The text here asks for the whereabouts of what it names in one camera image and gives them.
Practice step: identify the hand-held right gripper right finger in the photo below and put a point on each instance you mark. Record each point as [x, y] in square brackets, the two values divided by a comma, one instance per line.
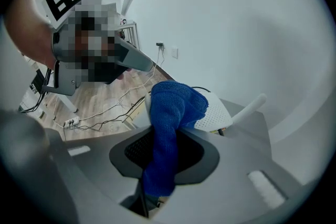
[236, 165]

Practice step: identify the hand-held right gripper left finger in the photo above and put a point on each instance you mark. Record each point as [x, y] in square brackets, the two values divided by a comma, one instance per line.
[94, 160]

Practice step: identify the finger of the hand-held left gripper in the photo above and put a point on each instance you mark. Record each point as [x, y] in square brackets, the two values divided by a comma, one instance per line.
[136, 59]
[110, 74]

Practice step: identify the blue cloth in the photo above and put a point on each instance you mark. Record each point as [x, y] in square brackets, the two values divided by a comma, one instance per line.
[168, 112]

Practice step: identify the person's left forearm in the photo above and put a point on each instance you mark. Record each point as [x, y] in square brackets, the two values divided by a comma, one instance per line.
[29, 26]

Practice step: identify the black power adapter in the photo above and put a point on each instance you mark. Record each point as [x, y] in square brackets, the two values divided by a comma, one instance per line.
[159, 44]

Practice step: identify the flat grey network device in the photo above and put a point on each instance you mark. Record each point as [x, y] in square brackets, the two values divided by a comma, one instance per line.
[249, 136]

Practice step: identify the white power strip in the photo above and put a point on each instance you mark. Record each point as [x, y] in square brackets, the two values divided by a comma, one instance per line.
[72, 121]

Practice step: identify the white wall socket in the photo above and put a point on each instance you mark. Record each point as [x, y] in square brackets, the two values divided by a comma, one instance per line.
[174, 52]

